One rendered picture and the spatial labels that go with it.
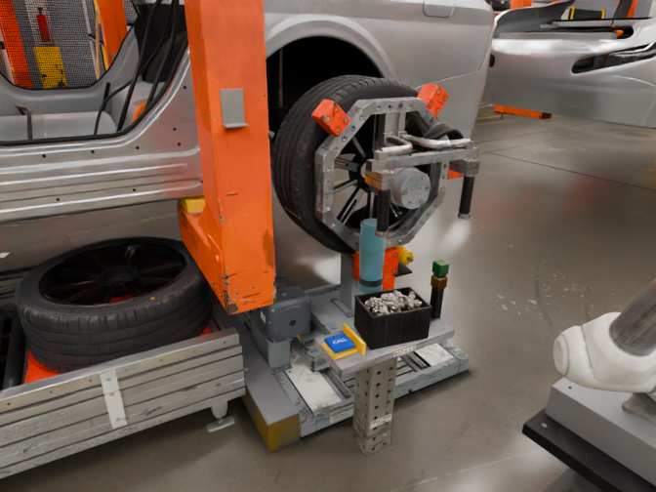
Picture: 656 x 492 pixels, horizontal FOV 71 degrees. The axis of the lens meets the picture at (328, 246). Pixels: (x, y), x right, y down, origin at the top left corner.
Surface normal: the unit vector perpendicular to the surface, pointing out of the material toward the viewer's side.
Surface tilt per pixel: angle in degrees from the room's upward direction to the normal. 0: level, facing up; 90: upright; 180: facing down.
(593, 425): 90
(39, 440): 90
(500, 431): 0
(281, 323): 90
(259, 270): 90
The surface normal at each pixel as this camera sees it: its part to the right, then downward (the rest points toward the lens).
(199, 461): 0.01, -0.91
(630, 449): -0.81, 0.23
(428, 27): 0.48, 0.37
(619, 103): -0.37, 0.60
